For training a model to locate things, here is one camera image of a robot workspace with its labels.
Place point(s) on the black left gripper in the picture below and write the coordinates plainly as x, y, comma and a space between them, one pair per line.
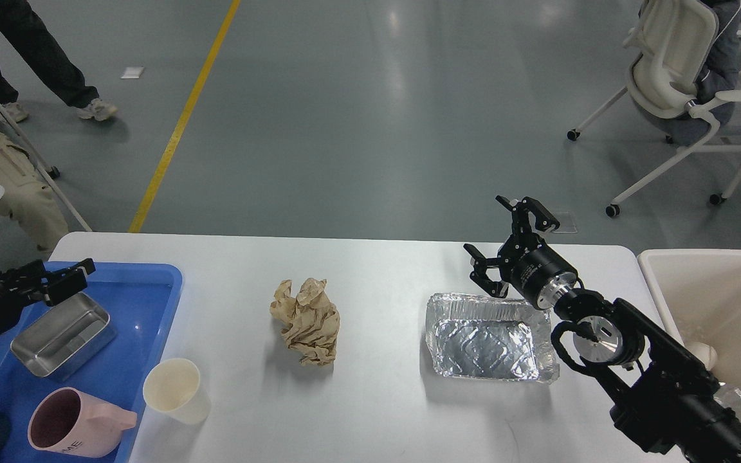
21, 287

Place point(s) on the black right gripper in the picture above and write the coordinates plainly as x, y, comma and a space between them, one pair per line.
526, 262

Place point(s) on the small stainless steel tray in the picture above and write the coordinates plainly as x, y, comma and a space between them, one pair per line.
62, 340

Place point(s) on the pink mug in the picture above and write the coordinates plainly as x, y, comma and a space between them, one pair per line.
71, 422

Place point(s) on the brown paper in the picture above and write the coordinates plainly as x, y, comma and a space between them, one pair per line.
311, 321

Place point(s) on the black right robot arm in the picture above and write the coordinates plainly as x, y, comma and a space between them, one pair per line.
664, 397

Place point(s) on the aluminium foil container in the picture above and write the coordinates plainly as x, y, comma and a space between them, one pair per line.
488, 338

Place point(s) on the blue plastic tray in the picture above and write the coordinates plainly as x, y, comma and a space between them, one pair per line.
141, 300

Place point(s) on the white paper cup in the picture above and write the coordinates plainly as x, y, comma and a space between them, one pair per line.
176, 388

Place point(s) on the beige plastic bin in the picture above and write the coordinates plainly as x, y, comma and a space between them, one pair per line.
697, 293

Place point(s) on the white office chair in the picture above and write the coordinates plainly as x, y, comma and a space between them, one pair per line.
674, 84

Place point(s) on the person in dark trousers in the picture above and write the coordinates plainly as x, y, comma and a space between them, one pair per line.
26, 32

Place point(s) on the seated person in jeans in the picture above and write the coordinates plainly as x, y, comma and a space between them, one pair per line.
718, 58

